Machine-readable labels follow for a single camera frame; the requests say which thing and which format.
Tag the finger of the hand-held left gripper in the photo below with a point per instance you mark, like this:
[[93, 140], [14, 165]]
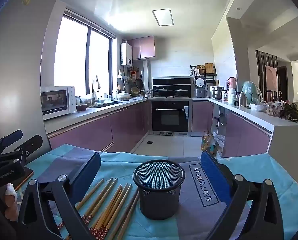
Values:
[[32, 142], [11, 136]]

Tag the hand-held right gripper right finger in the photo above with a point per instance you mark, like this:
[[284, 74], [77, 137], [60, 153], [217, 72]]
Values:
[[211, 170]]

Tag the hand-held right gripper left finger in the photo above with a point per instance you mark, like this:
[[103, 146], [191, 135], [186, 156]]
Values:
[[89, 167]]

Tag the bundle of wooden chopsticks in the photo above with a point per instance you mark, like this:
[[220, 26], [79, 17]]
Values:
[[106, 210]]

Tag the black mesh cup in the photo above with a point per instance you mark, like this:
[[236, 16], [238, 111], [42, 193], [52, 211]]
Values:
[[159, 200]]

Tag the person's left hand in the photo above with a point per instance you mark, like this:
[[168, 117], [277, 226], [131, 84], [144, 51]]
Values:
[[11, 201]]

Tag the yellow oil bottle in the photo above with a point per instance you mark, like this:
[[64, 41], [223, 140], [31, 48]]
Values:
[[206, 142]]

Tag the pink base cabinet row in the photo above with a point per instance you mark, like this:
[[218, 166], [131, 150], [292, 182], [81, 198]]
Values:
[[96, 130]]

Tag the white microwave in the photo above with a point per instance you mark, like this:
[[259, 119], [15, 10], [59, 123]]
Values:
[[56, 102]]

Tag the white peninsula counter pink doors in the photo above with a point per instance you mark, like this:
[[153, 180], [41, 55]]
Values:
[[246, 135]]

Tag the teal and grey tablecloth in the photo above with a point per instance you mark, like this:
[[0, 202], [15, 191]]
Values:
[[194, 220]]

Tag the dark red bowl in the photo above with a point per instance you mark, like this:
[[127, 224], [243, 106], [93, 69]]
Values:
[[81, 108]]

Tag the kitchen sink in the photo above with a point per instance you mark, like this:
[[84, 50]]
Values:
[[105, 104]]

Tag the black built-in oven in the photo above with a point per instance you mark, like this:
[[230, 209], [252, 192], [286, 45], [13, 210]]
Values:
[[170, 117]]

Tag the grey refrigerator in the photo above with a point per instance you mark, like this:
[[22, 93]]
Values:
[[16, 67]]

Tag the white jar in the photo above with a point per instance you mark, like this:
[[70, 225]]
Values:
[[231, 96]]

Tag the steel thermos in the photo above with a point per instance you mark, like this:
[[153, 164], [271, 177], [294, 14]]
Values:
[[242, 100]]

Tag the steel stock pot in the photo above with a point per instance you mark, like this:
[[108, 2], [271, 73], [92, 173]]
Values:
[[217, 93]]

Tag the steel faucet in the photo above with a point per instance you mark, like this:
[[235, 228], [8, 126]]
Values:
[[94, 90]]

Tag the white bowl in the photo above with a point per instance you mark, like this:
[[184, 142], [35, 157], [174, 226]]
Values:
[[257, 107]]

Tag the white casserole pot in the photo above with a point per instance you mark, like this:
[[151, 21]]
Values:
[[123, 96]]

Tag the black pan with lid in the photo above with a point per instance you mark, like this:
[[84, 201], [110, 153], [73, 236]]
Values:
[[181, 92]]

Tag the white rice cooker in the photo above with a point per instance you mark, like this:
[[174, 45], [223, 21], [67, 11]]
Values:
[[200, 86]]

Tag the clear food container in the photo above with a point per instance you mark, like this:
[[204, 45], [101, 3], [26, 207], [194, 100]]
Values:
[[274, 110]]

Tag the round woven basket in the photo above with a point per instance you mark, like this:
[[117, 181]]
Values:
[[135, 91]]

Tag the pink kettle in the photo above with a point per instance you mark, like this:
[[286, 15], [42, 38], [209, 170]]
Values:
[[232, 83]]

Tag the brown tumbler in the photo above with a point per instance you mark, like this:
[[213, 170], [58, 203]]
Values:
[[269, 96]]

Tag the black wok with glass lid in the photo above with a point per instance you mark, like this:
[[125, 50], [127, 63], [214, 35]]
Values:
[[161, 91]]

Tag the kitchen window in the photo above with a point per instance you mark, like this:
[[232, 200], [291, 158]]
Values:
[[71, 55]]

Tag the black range hood stove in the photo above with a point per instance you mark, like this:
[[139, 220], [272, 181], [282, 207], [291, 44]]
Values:
[[171, 82]]

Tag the hanging frying pan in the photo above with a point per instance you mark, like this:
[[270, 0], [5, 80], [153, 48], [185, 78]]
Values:
[[139, 83]]

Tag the leafy greens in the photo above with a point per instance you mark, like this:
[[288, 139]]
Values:
[[294, 113]]

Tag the white water heater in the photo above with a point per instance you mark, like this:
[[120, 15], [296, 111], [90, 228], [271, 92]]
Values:
[[126, 55]]

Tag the square ceiling light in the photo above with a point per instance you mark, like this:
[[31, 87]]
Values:
[[163, 17]]

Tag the pink wall painting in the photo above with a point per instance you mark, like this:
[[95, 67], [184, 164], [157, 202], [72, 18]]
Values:
[[271, 77]]

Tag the pink wall cabinet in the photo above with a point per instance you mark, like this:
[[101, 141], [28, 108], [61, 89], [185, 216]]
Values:
[[144, 47]]

